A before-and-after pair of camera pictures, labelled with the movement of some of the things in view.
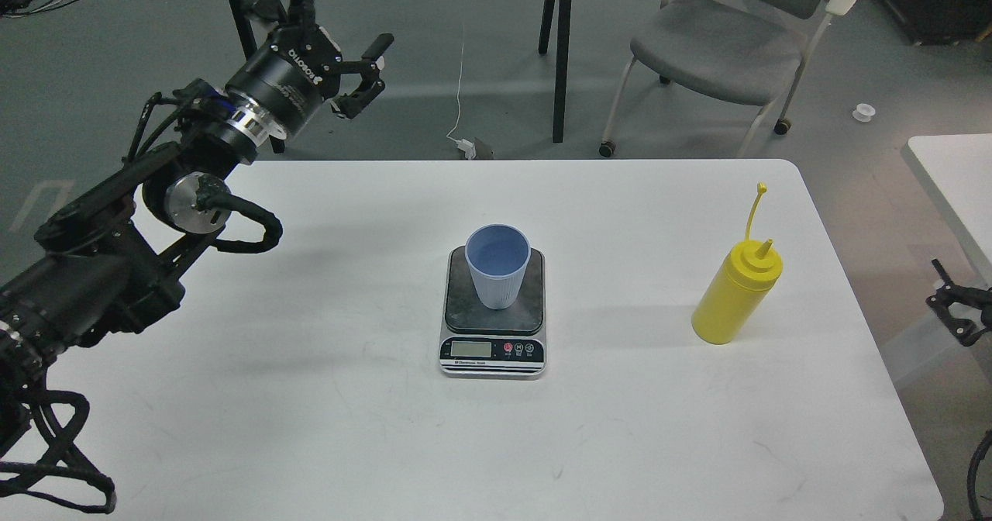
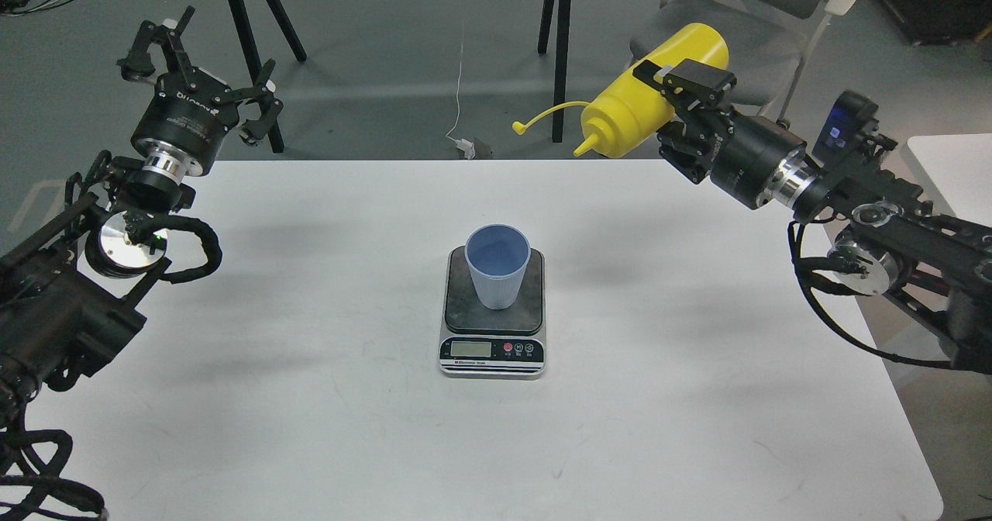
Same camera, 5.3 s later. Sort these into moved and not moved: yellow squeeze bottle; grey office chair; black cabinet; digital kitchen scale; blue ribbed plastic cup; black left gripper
Moved: yellow squeeze bottle; black left gripper
Not moved: black cabinet; digital kitchen scale; grey office chair; blue ribbed plastic cup
